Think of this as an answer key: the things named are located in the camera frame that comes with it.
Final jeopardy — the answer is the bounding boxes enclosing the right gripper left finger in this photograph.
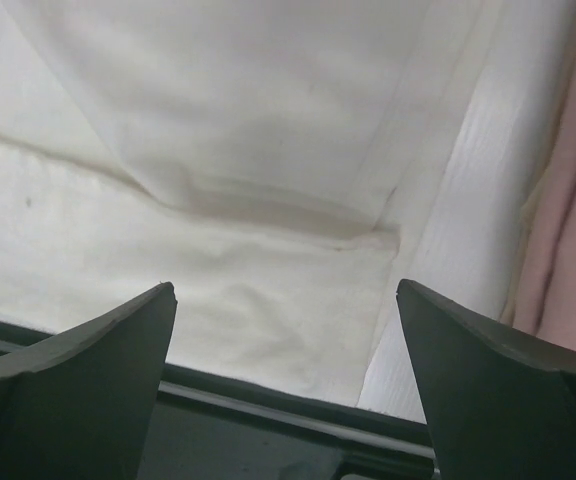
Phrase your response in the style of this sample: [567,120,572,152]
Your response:
[0,283,176,479]

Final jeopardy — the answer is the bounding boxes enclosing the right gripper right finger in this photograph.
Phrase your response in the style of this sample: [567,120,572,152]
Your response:
[397,280,576,479]

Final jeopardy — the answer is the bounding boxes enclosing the cream white t shirt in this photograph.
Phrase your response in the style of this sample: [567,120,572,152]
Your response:
[0,1,502,405]

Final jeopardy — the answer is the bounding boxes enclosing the folded pink t shirt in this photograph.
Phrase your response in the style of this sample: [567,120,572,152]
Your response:
[501,25,576,351]

